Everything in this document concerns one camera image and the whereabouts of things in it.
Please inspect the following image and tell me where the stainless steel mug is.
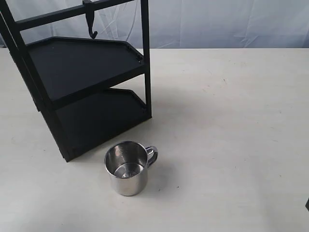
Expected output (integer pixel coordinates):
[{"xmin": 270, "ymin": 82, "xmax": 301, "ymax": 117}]
[{"xmin": 104, "ymin": 141, "xmax": 158, "ymax": 196}]

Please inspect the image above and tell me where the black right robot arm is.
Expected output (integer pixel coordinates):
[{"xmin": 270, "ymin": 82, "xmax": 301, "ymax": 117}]
[{"xmin": 305, "ymin": 199, "xmax": 309, "ymax": 211}]

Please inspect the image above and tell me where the black two-tier shelf rack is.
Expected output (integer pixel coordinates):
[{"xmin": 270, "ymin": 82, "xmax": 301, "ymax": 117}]
[{"xmin": 0, "ymin": 0, "xmax": 152, "ymax": 161}]

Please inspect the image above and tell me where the white backdrop curtain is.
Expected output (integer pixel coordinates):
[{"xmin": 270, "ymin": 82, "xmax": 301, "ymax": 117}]
[{"xmin": 6, "ymin": 0, "xmax": 309, "ymax": 48}]

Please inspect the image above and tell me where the black metal hanging hook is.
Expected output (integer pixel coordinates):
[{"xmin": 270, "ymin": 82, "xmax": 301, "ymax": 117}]
[{"xmin": 83, "ymin": 0, "xmax": 98, "ymax": 39}]

